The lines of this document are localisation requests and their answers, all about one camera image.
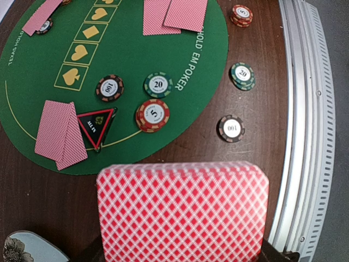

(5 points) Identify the orange chip stack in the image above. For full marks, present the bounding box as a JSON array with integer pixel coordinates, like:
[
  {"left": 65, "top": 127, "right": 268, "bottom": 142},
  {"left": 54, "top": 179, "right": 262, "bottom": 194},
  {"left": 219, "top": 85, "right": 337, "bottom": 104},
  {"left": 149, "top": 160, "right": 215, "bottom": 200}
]
[{"left": 230, "top": 4, "right": 253, "bottom": 28}]

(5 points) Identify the light blue flower plate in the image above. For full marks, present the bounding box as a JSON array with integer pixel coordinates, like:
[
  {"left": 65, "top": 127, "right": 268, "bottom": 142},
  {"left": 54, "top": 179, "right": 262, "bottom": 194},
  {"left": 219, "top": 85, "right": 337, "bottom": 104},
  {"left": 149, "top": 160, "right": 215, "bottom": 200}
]
[{"left": 2, "top": 230, "right": 70, "bottom": 261}]

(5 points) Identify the red-backed playing card deck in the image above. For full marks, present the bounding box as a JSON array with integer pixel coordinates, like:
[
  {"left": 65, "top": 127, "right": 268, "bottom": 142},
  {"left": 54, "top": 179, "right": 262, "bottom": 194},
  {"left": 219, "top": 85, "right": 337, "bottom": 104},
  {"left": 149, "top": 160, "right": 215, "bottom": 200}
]
[{"left": 97, "top": 162, "right": 269, "bottom": 261}]

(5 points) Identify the black red triangular dealer marker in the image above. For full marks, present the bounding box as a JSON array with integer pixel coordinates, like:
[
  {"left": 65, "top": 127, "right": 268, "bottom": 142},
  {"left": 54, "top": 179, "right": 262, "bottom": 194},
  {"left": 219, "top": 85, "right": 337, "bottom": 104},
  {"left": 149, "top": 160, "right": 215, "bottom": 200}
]
[{"left": 77, "top": 108, "right": 118, "bottom": 152}]

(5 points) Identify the green chip stack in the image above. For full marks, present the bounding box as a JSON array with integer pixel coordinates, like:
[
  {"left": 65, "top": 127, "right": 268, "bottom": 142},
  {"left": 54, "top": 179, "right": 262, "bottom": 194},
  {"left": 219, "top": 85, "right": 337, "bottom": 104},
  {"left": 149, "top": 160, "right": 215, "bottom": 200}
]
[{"left": 230, "top": 62, "right": 256, "bottom": 91}]

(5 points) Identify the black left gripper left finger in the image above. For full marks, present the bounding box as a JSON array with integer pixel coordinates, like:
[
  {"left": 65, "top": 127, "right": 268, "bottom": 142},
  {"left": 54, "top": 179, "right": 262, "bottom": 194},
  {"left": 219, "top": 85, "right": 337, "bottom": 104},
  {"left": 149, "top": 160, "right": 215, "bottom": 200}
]
[{"left": 81, "top": 236, "right": 105, "bottom": 262}]

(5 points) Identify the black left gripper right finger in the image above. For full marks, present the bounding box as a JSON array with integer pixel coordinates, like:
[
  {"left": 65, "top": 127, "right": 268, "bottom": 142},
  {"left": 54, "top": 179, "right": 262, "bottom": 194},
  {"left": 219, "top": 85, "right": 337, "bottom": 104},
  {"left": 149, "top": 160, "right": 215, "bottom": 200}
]
[{"left": 258, "top": 240, "right": 300, "bottom": 262}]

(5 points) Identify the dealt card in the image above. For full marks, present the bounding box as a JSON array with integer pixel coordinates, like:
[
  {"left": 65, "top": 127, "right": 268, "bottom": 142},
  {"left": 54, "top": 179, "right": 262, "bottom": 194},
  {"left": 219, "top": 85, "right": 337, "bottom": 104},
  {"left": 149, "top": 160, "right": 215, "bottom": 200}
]
[
  {"left": 56, "top": 102, "right": 88, "bottom": 171},
  {"left": 34, "top": 100, "right": 73, "bottom": 162},
  {"left": 22, "top": 0, "right": 62, "bottom": 36},
  {"left": 164, "top": 0, "right": 208, "bottom": 32},
  {"left": 143, "top": 0, "right": 181, "bottom": 36}
]

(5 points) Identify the red black chip stack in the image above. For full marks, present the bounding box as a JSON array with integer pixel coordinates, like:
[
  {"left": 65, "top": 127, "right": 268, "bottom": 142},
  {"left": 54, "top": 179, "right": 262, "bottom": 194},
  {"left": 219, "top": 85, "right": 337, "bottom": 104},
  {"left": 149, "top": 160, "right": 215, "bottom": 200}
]
[{"left": 217, "top": 115, "right": 245, "bottom": 143}]

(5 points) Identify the metal front rail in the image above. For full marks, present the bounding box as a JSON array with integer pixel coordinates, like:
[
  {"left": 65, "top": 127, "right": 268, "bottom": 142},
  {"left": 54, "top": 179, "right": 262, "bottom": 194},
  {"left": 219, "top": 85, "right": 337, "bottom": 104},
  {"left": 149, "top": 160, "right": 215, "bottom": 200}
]
[{"left": 268, "top": 1, "right": 336, "bottom": 261}]

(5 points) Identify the round green poker mat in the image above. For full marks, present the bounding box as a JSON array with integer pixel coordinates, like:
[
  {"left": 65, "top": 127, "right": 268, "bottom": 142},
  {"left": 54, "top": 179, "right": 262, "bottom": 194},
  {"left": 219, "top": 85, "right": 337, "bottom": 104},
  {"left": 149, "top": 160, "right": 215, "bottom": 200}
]
[{"left": 1, "top": 1, "right": 228, "bottom": 175}]

